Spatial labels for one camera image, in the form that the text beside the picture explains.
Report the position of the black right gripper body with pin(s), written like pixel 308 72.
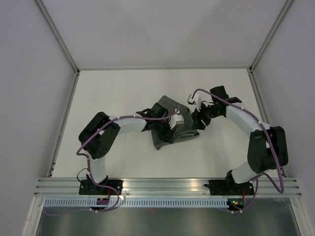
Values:
pixel 205 114

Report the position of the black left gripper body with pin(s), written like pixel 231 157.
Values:
pixel 163 129

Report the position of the grey cloth napkin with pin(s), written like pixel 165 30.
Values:
pixel 182 132

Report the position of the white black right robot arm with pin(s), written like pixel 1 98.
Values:
pixel 267 149

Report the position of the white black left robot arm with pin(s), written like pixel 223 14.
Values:
pixel 100 133

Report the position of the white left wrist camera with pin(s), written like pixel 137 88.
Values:
pixel 175 120

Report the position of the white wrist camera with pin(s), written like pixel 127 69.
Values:
pixel 175 120
pixel 195 99

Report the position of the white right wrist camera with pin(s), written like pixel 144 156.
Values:
pixel 195 99

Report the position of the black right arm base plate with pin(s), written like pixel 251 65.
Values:
pixel 221 188

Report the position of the white slotted cable duct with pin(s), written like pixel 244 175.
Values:
pixel 138 202

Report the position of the aluminium frame rail front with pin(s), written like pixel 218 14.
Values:
pixel 168 187

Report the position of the aluminium post back right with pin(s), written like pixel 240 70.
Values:
pixel 271 33

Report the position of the aluminium post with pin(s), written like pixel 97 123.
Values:
pixel 56 34
pixel 271 33

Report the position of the aluminium post back left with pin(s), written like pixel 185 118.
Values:
pixel 56 34

